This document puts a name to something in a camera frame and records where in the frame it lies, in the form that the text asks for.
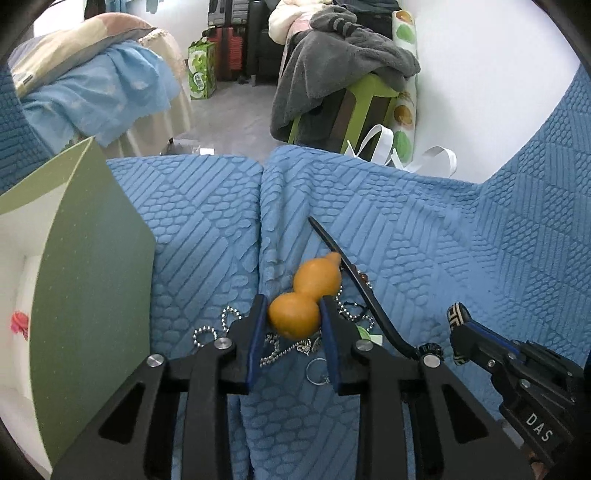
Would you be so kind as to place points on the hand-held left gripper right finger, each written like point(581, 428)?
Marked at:
point(330, 341)

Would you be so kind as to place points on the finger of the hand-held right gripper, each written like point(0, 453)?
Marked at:
point(475, 348)

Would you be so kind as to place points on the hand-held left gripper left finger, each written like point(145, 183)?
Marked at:
point(256, 341)

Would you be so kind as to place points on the keyring with small tool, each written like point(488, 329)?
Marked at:
point(318, 371)

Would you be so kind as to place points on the black beige patterned band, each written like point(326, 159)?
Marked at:
point(458, 314)

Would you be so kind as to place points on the green nail clipper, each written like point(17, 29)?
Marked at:
point(368, 333)

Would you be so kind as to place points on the black hair stick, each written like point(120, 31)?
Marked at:
point(364, 290)

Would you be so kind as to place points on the orange gourd ornament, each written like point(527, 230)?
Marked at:
point(314, 277)

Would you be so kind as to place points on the green box with white inside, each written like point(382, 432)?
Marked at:
point(92, 277)

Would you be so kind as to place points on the blue textured sofa cover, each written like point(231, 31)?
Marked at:
point(415, 240)

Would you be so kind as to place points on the white tote bag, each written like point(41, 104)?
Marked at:
point(381, 141)

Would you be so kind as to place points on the clear plastic bag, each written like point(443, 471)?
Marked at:
point(182, 147)

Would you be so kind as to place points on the fruit print rolled mat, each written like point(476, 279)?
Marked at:
point(406, 120)

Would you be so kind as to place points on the red flower ornament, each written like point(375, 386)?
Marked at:
point(19, 324)

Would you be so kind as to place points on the green stool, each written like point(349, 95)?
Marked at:
point(364, 92)

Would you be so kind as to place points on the green shopping bag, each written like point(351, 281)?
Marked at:
point(201, 69)

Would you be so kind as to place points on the grey fleece blanket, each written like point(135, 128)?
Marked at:
point(332, 60)

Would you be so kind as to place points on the red suitcase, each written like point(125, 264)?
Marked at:
point(228, 53)

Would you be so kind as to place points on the light blue bedsheet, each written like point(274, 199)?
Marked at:
point(106, 87)

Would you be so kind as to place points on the black suitcase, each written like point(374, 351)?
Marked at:
point(261, 41)

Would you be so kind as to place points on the dark clothes pile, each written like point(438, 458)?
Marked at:
point(369, 18)

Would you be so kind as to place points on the grey suitcase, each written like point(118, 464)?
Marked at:
point(226, 11)

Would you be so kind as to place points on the beige pink pillow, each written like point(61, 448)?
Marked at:
point(78, 41)

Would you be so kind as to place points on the hanging clothes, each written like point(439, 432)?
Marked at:
point(120, 4)

